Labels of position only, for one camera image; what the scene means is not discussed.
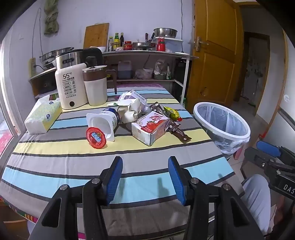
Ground cream paper bag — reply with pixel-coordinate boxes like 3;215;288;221
116;99;145;124

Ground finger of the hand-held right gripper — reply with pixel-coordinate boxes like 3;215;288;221
256;140;295;166
244;147;295;174

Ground brown snack wrapper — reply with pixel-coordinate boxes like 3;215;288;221
166;118;192;144
149;102;169;116

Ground steel bowl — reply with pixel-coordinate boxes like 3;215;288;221
153;28;178;39

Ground white electric kettle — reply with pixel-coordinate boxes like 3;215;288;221
55;49;103;110

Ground brass door handle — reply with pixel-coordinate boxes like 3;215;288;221
194;36;209;52

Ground yellow green snack wrapper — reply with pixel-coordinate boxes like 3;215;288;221
163;106;183;122

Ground dark liquid plastic jug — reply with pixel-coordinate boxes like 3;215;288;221
117;60;132;79

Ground strawberry milk carton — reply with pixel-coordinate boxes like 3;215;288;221
131;110;171;147

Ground dark side table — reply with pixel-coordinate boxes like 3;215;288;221
29;66;58;99

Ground white metal shelf rack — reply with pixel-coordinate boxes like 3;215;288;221
101;50;199;107

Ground white yogurt cup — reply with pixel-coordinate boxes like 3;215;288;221
86;108;121;142

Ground yellow wooden door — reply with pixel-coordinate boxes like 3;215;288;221
186;0;244;106

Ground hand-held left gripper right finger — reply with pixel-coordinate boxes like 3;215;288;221
167;156;265;240

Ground person's grey trouser leg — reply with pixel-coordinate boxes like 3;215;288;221
240;174;277;235

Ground red foil lid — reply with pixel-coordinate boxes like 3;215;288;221
86;127;108;148

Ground purple white milk carton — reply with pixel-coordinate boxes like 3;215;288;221
119;90;148;109

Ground white rimmed trash can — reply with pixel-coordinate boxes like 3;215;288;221
193;101;251;160

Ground bundle of plastic bags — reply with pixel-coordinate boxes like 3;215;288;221
154;59;173;76

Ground beige brown lidded jug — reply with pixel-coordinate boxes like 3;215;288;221
82;66;117;107

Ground white plastic basin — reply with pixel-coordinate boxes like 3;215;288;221
155;37;184;53

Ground steel pan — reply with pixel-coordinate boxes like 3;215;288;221
132;42;156;51

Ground wooden cutting board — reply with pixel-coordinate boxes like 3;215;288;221
83;23;110;49

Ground wall cable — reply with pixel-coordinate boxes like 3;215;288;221
33;8;45;56

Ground tissue pack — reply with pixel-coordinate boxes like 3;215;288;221
24;95;63;134

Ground hanging green cloth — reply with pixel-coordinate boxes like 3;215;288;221
44;0;60;35

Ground grey refrigerator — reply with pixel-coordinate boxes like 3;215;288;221
277;91;295;140

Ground red bottle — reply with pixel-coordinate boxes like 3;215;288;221
156;37;166;52

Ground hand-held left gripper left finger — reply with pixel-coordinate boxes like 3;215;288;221
28;156;124;240

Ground clear plastic bin liner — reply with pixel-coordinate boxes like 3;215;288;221
196;105;251;160

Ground stacked steel pots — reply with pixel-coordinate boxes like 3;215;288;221
40;47;74;64

